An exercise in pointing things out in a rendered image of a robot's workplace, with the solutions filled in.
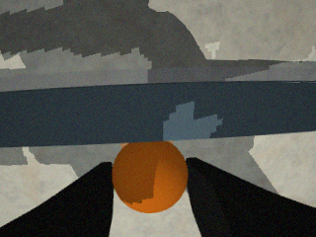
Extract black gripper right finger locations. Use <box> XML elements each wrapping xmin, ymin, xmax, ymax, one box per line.
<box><xmin>186</xmin><ymin>157</ymin><xmax>316</xmax><ymax>237</ymax></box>

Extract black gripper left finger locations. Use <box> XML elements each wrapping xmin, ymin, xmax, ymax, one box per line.
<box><xmin>0</xmin><ymin>162</ymin><xmax>115</xmax><ymax>237</ymax></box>

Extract low clear corner walls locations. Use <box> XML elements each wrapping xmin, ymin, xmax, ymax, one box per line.
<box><xmin>0</xmin><ymin>66</ymin><xmax>316</xmax><ymax>92</ymax></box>

